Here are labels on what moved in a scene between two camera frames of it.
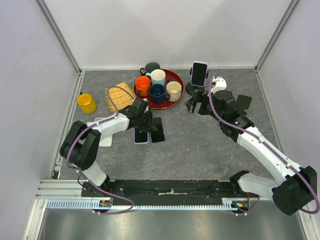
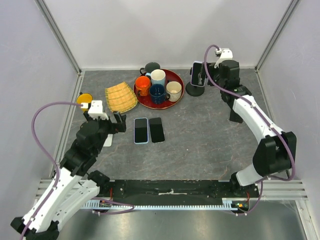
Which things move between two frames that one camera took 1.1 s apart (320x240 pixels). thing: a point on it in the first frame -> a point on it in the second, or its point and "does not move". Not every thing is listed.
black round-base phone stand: (190, 88) does not move
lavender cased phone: (198, 73) does not move
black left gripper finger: (152, 126) -> (121, 119)
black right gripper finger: (190, 104) -> (200, 74)
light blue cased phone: (140, 138) does not move
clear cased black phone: (158, 136) does not move
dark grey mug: (150, 66) does not move
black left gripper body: (143, 125) -> (107, 127)
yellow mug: (86, 103) does not move
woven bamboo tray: (120, 96) does not move
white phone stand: (107, 142) does not move
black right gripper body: (203, 97) -> (215, 73)
